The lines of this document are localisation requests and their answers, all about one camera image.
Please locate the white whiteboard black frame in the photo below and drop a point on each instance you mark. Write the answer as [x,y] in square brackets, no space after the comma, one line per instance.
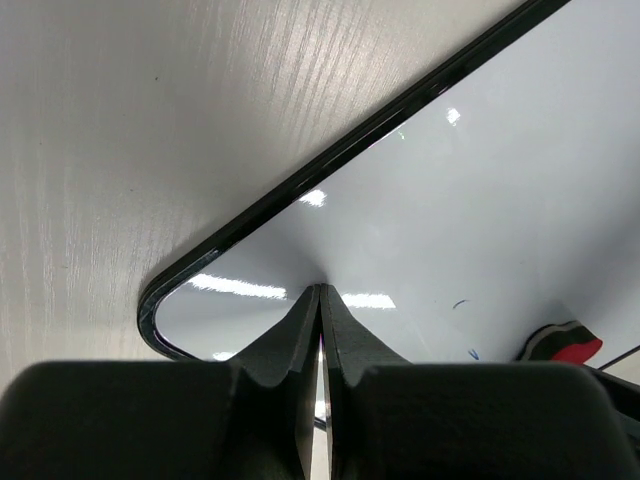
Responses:
[497,196]

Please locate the red whiteboard eraser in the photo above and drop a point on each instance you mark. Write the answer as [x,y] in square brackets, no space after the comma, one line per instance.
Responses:
[570,342]

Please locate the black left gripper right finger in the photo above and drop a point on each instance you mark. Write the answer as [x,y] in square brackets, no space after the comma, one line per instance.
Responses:
[388,418]

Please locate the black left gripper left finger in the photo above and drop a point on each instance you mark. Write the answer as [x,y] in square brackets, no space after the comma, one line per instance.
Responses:
[249,417]

